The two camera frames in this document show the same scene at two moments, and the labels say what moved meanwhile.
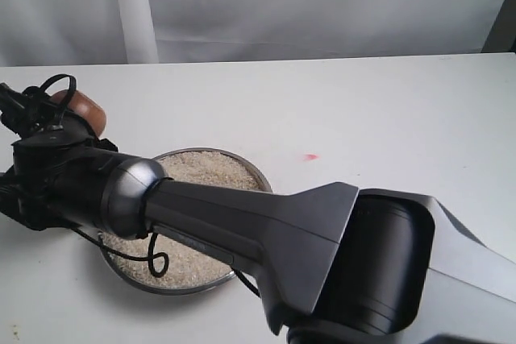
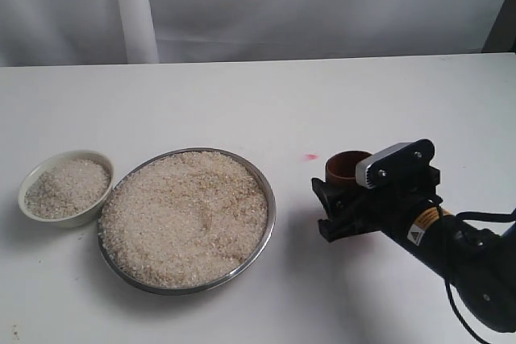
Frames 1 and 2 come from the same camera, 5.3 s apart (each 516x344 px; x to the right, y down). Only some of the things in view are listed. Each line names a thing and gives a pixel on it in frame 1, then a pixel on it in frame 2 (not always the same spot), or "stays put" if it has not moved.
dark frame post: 501,37 stays put
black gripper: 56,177 -> 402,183
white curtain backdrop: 106,10 stays put
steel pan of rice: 160,262 stays put
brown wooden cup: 85,108 -> 341,167
